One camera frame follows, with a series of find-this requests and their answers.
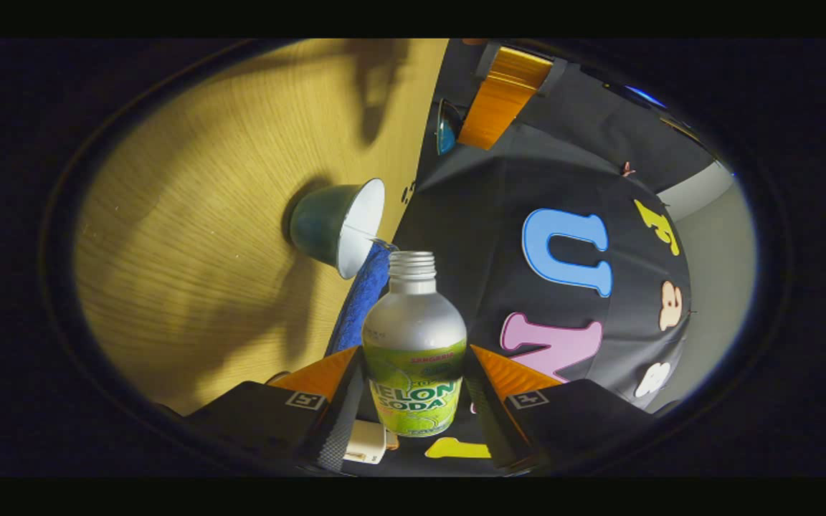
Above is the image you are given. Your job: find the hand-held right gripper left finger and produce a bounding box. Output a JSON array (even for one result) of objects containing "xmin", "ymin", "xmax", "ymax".
[{"xmin": 184, "ymin": 346, "xmax": 365, "ymax": 474}]

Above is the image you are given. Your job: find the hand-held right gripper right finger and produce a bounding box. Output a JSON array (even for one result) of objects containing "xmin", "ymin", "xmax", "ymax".
[{"xmin": 465, "ymin": 344, "xmax": 654, "ymax": 477}]

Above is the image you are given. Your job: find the teal teacup lid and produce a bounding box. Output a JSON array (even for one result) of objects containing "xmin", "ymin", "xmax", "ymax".
[{"xmin": 436, "ymin": 98, "xmax": 465, "ymax": 156}]

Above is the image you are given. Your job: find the silver green water bottle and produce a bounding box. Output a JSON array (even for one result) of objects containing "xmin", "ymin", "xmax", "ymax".
[{"xmin": 361, "ymin": 251, "xmax": 468, "ymax": 438}]

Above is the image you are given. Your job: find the teal teacup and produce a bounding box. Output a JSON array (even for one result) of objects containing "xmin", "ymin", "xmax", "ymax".
[{"xmin": 288, "ymin": 178, "xmax": 386, "ymax": 280}]

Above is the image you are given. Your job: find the white toaster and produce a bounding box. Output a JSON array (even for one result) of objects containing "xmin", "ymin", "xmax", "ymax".
[{"xmin": 345, "ymin": 419, "xmax": 389, "ymax": 465}]

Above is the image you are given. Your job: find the black backdrop cloth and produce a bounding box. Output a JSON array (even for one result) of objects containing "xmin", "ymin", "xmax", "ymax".
[{"xmin": 391, "ymin": 39, "xmax": 736, "ymax": 477}]

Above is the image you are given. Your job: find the blue towel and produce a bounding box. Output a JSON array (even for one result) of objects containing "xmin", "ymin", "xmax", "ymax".
[{"xmin": 323, "ymin": 240, "xmax": 399, "ymax": 358}]

